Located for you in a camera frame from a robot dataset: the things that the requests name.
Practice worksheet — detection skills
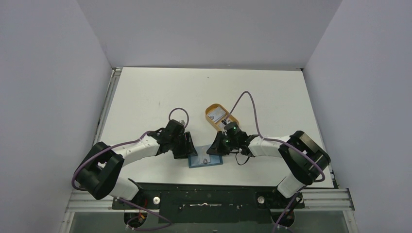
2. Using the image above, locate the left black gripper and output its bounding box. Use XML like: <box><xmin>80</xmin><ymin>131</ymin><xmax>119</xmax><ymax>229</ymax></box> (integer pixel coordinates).
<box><xmin>170</xmin><ymin>132</ymin><xmax>197</xmax><ymax>159</ymax></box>

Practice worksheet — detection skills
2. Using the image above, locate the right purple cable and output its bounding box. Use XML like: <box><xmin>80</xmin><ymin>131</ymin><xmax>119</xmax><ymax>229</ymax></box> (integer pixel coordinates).
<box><xmin>221</xmin><ymin>91</ymin><xmax>326</xmax><ymax>233</ymax></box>

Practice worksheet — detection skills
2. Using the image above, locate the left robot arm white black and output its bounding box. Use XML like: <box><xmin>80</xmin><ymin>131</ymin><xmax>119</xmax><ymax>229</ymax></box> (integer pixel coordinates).
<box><xmin>71</xmin><ymin>119</ymin><xmax>197</xmax><ymax>208</ymax></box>

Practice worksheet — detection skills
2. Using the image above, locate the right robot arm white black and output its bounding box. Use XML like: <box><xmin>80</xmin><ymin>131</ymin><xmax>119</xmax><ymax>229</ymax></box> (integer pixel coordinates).
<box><xmin>206</xmin><ymin>122</ymin><xmax>331</xmax><ymax>207</ymax></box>

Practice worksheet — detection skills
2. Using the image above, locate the aluminium frame rail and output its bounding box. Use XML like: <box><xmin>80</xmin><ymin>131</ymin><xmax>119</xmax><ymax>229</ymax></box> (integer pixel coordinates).
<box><xmin>59</xmin><ymin>67</ymin><xmax>123</xmax><ymax>233</ymax></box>

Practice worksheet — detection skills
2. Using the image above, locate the blue leather card holder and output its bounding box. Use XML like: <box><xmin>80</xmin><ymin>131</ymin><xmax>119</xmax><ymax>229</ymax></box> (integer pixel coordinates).
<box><xmin>188</xmin><ymin>145</ymin><xmax>223</xmax><ymax>168</ymax></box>

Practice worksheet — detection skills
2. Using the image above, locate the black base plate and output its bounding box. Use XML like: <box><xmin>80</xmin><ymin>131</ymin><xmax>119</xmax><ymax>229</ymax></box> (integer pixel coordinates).
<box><xmin>112</xmin><ymin>183</ymin><xmax>305</xmax><ymax>229</ymax></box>

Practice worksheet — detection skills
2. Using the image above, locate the yellow oval tray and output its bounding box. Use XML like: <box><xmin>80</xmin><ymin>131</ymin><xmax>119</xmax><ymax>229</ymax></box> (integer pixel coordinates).
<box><xmin>205</xmin><ymin>103</ymin><xmax>240</xmax><ymax>131</ymax></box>

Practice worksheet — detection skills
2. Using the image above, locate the purple cable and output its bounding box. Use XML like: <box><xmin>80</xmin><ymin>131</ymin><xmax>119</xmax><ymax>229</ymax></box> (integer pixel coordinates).
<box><xmin>71</xmin><ymin>107</ymin><xmax>190</xmax><ymax>232</ymax></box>
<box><xmin>221</xmin><ymin>91</ymin><xmax>326</xmax><ymax>233</ymax></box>

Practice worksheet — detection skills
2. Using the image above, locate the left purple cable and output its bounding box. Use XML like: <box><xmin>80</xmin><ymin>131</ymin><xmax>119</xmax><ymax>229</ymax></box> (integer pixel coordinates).
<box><xmin>71</xmin><ymin>107</ymin><xmax>190</xmax><ymax>232</ymax></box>

